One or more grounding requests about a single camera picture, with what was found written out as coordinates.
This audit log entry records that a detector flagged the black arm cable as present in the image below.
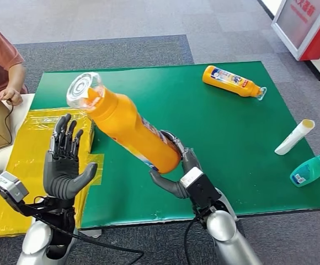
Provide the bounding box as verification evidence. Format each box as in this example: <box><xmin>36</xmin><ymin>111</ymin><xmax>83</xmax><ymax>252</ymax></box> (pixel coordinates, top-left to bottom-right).
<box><xmin>183</xmin><ymin>215</ymin><xmax>204</xmax><ymax>265</ymax></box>
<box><xmin>0</xmin><ymin>194</ymin><xmax>145</xmax><ymax>265</ymax></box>

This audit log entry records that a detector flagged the orange bottle with clear cap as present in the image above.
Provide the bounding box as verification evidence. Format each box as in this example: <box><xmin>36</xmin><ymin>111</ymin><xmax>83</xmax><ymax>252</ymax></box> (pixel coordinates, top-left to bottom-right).
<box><xmin>66</xmin><ymin>72</ymin><xmax>182</xmax><ymax>174</ymax></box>
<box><xmin>202</xmin><ymin>65</ymin><xmax>267</xmax><ymax>102</ymax></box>

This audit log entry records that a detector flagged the person's hand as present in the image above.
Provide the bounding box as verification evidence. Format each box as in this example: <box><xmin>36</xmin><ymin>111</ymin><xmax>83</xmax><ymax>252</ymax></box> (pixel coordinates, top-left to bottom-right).
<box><xmin>0</xmin><ymin>86</ymin><xmax>23</xmax><ymax>107</ymax></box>

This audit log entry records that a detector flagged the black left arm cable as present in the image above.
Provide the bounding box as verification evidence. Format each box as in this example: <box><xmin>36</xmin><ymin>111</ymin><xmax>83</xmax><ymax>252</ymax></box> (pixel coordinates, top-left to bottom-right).
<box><xmin>0</xmin><ymin>194</ymin><xmax>145</xmax><ymax>265</ymax></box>

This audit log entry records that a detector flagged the red white framed sign cabinet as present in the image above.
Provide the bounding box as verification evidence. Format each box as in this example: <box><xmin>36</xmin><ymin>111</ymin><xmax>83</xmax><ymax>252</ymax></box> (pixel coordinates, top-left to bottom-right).
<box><xmin>271</xmin><ymin>0</ymin><xmax>320</xmax><ymax>61</ymax></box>

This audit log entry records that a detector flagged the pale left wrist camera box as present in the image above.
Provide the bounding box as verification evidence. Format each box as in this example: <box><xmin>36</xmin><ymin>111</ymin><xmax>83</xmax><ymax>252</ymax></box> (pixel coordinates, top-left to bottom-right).
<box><xmin>0</xmin><ymin>171</ymin><xmax>30</xmax><ymax>204</ymax></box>

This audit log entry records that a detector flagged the teal plastic bottle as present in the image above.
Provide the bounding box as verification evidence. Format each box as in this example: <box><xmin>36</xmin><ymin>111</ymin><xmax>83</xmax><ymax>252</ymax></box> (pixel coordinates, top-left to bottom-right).
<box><xmin>290</xmin><ymin>155</ymin><xmax>320</xmax><ymax>188</ymax></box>

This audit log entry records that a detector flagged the yellow plastic wrapped cardboard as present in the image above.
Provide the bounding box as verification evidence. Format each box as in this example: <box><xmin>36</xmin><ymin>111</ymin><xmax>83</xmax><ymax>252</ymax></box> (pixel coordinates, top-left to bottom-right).
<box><xmin>0</xmin><ymin>107</ymin><xmax>105</xmax><ymax>239</ymax></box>

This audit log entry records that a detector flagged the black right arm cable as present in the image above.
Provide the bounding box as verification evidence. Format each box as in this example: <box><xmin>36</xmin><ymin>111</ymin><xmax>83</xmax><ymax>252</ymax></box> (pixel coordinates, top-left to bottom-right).
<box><xmin>183</xmin><ymin>215</ymin><xmax>204</xmax><ymax>265</ymax></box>

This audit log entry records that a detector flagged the green table mat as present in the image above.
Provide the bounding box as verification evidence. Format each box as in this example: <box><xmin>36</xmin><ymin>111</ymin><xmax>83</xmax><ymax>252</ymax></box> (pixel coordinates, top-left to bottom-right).
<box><xmin>30</xmin><ymin>61</ymin><xmax>320</xmax><ymax>229</ymax></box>

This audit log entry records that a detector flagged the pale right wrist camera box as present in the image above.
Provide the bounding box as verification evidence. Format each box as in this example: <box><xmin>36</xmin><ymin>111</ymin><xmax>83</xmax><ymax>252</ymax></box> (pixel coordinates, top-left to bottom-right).
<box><xmin>180</xmin><ymin>167</ymin><xmax>222</xmax><ymax>210</ymax></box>

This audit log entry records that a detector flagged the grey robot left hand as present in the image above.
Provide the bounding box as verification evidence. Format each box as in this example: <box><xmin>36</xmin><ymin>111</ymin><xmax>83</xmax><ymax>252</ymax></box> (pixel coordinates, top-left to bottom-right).
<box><xmin>42</xmin><ymin>113</ymin><xmax>98</xmax><ymax>201</ymax></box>

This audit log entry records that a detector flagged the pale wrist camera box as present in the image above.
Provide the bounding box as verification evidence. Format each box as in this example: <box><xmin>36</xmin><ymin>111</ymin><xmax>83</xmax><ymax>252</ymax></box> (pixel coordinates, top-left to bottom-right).
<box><xmin>0</xmin><ymin>171</ymin><xmax>30</xmax><ymax>204</ymax></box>
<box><xmin>180</xmin><ymin>167</ymin><xmax>222</xmax><ymax>210</ymax></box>

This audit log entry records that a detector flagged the white tube bottle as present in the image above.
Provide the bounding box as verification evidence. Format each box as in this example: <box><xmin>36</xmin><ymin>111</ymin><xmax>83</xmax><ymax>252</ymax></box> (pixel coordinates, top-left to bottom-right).
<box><xmin>275</xmin><ymin>119</ymin><xmax>315</xmax><ymax>156</ymax></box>

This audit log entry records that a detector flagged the thin black cable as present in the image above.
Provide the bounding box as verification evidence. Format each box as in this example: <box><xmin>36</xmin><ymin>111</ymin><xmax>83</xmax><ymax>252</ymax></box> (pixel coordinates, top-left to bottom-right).
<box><xmin>4</xmin><ymin>99</ymin><xmax>14</xmax><ymax>145</ymax></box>

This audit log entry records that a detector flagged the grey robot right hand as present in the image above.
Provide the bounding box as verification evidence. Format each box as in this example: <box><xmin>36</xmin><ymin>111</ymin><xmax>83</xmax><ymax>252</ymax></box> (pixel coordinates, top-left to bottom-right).
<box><xmin>149</xmin><ymin>130</ymin><xmax>202</xmax><ymax>199</ymax></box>

